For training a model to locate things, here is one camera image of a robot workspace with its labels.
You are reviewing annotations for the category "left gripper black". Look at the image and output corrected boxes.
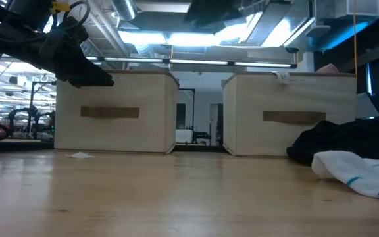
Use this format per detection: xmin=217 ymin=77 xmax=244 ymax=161
xmin=0 ymin=14 xmax=115 ymax=89

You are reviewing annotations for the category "pink button shirt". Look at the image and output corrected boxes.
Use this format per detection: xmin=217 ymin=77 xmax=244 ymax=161
xmin=314 ymin=63 xmax=340 ymax=74

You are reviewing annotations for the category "white thick sock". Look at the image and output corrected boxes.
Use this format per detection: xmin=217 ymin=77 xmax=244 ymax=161
xmin=311 ymin=150 xmax=379 ymax=202

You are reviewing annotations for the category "left beige fabric bin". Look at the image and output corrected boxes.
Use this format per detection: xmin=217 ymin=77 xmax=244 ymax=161
xmin=53 ymin=70 xmax=180 ymax=155

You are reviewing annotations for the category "yellow tag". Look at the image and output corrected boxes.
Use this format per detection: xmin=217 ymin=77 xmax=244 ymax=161
xmin=51 ymin=1 xmax=71 ymax=14

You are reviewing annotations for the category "small white paper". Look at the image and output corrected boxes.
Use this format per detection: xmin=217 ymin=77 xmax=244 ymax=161
xmin=65 ymin=151 xmax=95 ymax=160

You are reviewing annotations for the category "long ceiling light bar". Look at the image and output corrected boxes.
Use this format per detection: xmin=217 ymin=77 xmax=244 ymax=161
xmin=86 ymin=56 xmax=297 ymax=69

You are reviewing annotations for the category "white box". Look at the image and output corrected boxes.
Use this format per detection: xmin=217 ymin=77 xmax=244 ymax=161
xmin=175 ymin=129 xmax=193 ymax=144

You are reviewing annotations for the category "black cart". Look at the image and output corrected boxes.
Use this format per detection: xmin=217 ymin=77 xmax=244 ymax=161
xmin=192 ymin=130 xmax=212 ymax=146

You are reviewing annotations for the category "white paper tag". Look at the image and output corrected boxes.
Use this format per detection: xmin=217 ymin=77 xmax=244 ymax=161
xmin=276 ymin=72 xmax=291 ymax=85

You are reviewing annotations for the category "beige fabric basket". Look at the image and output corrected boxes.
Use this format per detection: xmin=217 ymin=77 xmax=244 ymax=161
xmin=222 ymin=72 xmax=357 ymax=157

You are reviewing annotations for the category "black garment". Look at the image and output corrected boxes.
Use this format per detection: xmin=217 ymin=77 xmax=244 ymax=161
xmin=286 ymin=117 xmax=379 ymax=165

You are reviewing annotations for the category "silver ventilation duct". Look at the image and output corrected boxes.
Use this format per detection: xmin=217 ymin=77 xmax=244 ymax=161
xmin=110 ymin=0 xmax=138 ymax=21

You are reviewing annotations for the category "black aluminium frame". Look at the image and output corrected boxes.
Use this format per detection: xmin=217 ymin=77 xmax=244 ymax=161
xmin=0 ymin=140 xmax=55 ymax=154

